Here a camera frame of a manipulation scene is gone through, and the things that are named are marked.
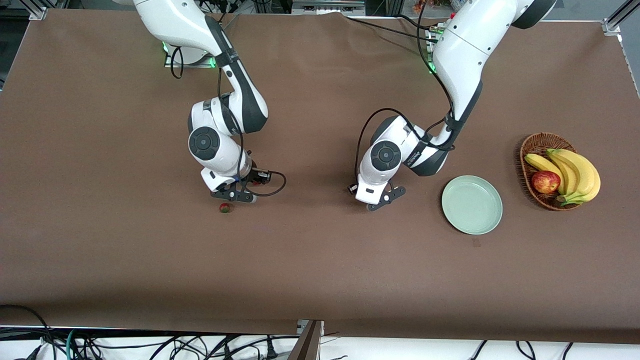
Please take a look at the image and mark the pale green round plate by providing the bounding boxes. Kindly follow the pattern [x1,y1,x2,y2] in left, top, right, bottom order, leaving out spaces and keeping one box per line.
[441,175,503,236]

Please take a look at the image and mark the brown table cover sheet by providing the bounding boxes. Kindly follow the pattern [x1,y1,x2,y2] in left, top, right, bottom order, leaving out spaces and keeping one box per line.
[0,9,640,345]

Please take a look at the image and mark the brown wicker basket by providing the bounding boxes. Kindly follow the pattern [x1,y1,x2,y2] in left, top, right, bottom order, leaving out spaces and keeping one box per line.
[519,132,583,212]

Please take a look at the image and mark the red apple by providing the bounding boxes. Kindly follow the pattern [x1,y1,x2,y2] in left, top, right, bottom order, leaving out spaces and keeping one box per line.
[531,170,561,195]

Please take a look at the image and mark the yellow banana bunch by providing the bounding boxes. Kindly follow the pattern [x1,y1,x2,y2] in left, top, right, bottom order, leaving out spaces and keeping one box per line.
[524,148,601,207]

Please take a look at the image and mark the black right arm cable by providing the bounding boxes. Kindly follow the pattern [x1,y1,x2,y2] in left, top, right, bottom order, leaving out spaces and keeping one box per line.
[170,45,288,197]

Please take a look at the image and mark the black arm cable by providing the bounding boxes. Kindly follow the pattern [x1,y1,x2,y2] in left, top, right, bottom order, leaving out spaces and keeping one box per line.
[170,45,288,197]
[354,0,457,188]

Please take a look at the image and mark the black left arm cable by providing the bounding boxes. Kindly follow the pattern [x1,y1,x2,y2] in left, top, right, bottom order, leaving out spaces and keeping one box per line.
[354,0,457,188]

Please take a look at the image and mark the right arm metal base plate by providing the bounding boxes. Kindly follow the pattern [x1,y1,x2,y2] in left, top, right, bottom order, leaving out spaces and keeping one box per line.
[163,42,218,69]

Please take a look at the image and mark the small metal bracket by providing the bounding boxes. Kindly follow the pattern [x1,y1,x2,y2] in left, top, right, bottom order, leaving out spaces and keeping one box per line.
[296,319,326,336]

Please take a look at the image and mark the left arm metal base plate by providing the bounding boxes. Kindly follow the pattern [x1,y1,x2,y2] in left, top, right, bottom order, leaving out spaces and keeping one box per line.
[425,22,442,74]

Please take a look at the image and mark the brown wooden post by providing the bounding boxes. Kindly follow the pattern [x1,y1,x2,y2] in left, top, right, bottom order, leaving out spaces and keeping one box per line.
[287,320,323,360]

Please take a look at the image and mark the black cable across table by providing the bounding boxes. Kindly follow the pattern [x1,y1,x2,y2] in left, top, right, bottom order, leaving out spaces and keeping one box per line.
[342,15,437,43]

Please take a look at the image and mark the grey metal rail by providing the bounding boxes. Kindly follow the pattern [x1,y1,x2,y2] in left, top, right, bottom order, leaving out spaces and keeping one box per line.
[291,0,367,16]

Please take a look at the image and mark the aluminium frame profile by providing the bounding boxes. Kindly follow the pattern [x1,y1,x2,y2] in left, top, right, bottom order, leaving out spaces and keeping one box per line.
[602,0,640,36]
[20,0,48,21]

